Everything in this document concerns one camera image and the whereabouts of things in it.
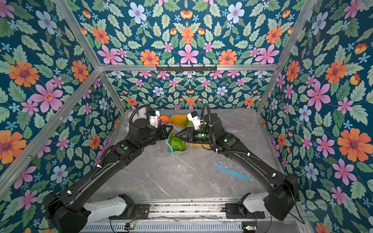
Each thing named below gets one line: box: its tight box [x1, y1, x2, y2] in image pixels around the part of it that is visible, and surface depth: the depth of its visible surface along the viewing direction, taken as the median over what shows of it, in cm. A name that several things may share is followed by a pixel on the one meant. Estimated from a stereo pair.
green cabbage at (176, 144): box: [169, 133, 187, 152], surface depth 80 cm
